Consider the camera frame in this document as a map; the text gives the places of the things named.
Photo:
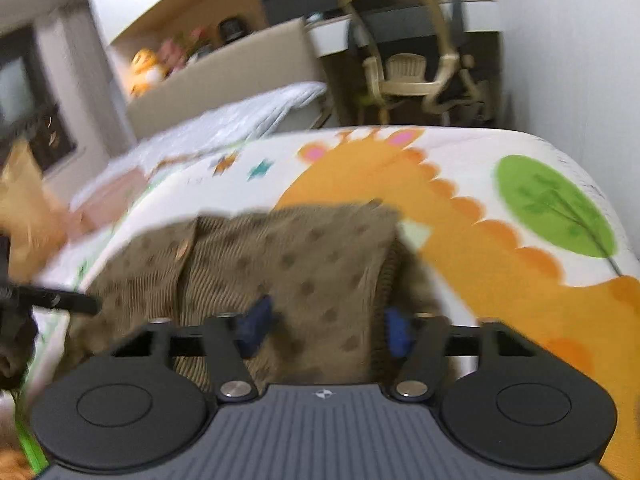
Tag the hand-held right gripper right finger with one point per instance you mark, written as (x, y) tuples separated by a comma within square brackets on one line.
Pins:
[(397, 332)]

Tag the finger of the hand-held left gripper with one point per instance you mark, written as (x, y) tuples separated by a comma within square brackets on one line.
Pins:
[(65, 301)]

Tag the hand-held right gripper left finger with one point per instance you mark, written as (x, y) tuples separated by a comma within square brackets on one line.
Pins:
[(255, 327)]

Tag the brown polka dot sweater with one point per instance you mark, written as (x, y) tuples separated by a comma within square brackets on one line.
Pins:
[(310, 260)]

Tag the person's left hand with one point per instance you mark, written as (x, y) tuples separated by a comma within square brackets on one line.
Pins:
[(15, 355)]

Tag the beige tote bag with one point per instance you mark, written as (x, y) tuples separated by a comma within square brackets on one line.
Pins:
[(30, 210)]

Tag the pink gift box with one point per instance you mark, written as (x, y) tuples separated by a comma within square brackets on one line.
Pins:
[(112, 200)]

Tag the cartoon printed play mat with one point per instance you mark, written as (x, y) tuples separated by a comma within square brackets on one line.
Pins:
[(500, 285)]

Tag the dark framed window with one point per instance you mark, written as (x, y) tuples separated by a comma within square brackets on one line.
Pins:
[(25, 100)]

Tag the white quilted mattress cover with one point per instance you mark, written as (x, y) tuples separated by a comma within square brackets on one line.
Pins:
[(240, 115)]

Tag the yellow plush toy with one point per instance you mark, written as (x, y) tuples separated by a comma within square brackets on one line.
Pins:
[(146, 72)]

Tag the beige upholstered headboard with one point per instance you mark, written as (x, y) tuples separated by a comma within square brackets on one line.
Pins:
[(225, 80)]

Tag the beige mesh office chair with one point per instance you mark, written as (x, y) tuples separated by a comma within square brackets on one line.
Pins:
[(400, 67)]

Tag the pink plush toy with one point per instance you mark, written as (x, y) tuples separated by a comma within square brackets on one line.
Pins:
[(172, 54)]

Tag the potted plant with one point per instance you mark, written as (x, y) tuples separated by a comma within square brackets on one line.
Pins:
[(200, 42)]

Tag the black speaker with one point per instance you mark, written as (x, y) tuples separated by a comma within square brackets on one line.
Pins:
[(231, 31)]

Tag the white wooden desk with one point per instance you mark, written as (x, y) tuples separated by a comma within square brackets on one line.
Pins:
[(330, 35)]

